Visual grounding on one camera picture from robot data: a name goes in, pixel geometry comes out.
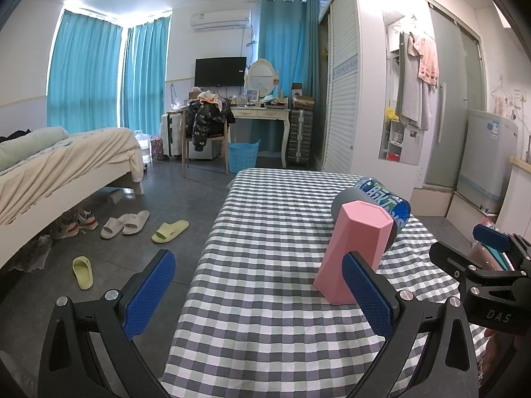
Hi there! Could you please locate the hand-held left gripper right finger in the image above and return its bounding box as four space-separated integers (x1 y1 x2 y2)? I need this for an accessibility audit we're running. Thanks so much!
341 250 487 398

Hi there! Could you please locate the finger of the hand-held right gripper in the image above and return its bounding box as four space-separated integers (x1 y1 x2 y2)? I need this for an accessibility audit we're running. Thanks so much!
429 241 528 290
472 223 531 267

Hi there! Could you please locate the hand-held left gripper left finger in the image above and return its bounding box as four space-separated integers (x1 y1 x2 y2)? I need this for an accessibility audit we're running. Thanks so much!
37 249 177 398

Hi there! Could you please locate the pink hexagonal cup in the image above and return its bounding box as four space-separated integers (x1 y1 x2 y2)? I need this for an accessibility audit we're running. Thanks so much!
313 200 393 306

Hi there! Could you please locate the person's right hand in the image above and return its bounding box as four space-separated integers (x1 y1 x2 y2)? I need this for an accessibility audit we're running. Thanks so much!
477 327 519 397

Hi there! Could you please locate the white counter cabinet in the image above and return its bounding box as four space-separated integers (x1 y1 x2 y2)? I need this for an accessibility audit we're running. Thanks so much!
495 155 531 235

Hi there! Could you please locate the green slipper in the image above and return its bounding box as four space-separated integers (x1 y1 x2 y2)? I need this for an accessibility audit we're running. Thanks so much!
151 220 190 244
72 256 93 290

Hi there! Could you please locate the white slipper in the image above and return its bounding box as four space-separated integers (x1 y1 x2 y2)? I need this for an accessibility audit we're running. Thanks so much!
122 210 151 236
100 216 133 240

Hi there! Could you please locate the white washing machine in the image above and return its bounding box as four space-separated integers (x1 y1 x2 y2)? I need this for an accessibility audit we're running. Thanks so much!
456 109 520 215

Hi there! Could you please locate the white sneaker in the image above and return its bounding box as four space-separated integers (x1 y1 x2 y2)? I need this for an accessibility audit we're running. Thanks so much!
75 209 100 232
51 215 80 240

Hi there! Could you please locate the grey checked tablecloth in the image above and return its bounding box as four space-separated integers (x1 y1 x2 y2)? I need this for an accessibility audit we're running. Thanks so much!
160 168 500 398

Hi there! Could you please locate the clear plastic bag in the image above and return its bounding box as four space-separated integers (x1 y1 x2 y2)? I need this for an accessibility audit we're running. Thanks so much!
7 234 53 273

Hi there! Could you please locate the frosted glass sliding door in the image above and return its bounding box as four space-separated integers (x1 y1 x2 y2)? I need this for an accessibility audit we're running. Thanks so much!
422 0 487 190

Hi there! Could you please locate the clear water jug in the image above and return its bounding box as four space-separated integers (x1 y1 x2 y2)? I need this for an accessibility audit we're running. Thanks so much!
133 130 151 167

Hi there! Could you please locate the bed with beige sheet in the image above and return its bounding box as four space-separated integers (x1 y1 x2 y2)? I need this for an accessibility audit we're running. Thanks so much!
0 126 146 271

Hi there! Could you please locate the white suitcase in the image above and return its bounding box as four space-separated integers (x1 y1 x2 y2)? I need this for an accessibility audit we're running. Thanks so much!
161 112 186 161

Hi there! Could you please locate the wooden chair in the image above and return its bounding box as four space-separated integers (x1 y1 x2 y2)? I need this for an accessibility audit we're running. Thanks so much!
180 110 231 177

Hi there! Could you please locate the blue laundry basket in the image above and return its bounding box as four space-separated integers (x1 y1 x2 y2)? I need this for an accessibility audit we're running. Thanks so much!
227 139 262 174

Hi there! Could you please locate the clear plastic drawer cabinet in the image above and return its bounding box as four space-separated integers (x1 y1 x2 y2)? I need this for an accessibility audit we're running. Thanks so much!
287 109 317 165

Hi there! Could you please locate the grey hanging towel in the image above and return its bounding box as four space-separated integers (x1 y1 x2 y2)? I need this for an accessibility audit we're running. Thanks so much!
395 31 433 130

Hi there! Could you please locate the dark patterned jacket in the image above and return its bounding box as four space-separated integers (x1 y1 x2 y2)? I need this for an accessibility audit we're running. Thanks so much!
185 99 236 152

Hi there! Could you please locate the pink hanging towel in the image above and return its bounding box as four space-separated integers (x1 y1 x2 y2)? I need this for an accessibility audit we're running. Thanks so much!
414 37 440 89

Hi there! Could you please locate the pale green bolster pillow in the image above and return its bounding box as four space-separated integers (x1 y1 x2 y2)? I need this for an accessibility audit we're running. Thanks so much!
0 128 70 172

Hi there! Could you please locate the white louvred wardrobe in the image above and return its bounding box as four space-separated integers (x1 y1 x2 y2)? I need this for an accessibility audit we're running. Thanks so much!
317 0 429 202

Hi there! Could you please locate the dark cloth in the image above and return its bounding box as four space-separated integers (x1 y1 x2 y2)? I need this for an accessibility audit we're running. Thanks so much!
0 129 32 144

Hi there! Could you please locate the white dressing table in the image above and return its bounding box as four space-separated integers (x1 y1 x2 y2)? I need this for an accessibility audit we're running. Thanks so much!
229 105 291 169

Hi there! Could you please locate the narrow turquoise curtain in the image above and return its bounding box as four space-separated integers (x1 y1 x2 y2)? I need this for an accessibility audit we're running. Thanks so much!
120 13 172 128

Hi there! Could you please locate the wide turquoise curtain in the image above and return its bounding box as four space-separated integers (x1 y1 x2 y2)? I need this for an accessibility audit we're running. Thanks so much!
45 8 124 134

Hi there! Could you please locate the black television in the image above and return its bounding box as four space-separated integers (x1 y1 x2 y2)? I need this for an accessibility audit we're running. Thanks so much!
194 57 247 88

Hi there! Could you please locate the white oval mirror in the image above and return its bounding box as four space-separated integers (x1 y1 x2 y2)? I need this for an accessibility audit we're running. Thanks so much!
245 59 280 101

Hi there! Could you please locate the tall turquoise curtain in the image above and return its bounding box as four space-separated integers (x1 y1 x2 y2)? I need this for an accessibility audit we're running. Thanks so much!
259 0 323 155

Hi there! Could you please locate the white air conditioner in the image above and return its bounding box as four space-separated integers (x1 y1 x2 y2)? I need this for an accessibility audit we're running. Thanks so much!
190 8 253 32

